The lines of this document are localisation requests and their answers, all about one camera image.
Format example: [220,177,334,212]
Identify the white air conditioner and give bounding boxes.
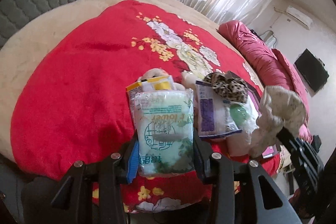
[286,6,313,30]

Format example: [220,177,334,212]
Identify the red floral blanket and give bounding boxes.
[10,0,280,214]

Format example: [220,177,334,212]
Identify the green sponge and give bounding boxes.
[230,103,258,132]

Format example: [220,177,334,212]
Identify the green flower tissue pack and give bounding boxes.
[134,89,194,177]

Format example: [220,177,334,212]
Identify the white bear purple dress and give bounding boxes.
[138,68,168,81]

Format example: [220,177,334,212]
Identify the pink folded quilt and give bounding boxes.
[218,20,313,143]

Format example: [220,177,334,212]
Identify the purple white wipes pack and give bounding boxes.
[195,81,242,140]

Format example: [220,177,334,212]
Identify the small bear pink dress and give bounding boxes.
[181,71,201,93]

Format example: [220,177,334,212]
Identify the white floral scrunchie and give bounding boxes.
[248,86,307,158]

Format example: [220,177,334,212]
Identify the dark shallow box tray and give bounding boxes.
[225,71,280,159]

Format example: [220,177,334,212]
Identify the leopard print scrunchie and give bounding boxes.
[203,72,248,103]

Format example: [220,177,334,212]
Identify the white rolled towel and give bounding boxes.
[227,97,258,157]

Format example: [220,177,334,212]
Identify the beige bed sheet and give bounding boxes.
[0,0,229,161]

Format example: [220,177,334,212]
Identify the black wall television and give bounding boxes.
[294,49,329,93]

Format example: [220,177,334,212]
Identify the yellow white sachet pack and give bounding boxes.
[126,75,174,119]

